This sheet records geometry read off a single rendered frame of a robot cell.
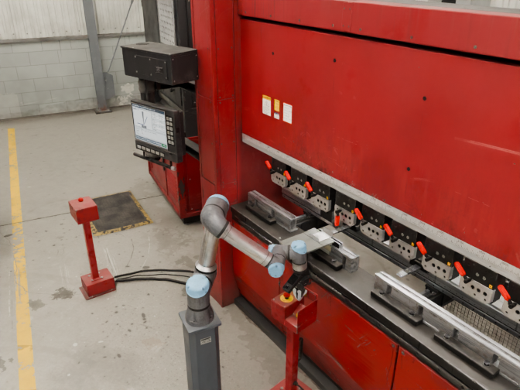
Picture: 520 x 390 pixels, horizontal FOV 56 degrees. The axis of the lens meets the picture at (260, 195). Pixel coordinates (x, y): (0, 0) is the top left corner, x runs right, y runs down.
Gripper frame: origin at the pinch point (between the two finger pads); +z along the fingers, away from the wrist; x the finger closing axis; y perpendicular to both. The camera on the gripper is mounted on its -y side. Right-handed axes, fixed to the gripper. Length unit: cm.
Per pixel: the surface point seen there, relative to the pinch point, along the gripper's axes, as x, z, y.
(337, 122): 10, -84, 44
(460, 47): -53, -131, 37
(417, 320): -56, -5, 24
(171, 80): 122, -93, 19
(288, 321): 1.9, 12.8, -5.9
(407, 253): -43, -34, 31
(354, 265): -7.8, -5.2, 38.1
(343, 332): -15.6, 27.6, 19.7
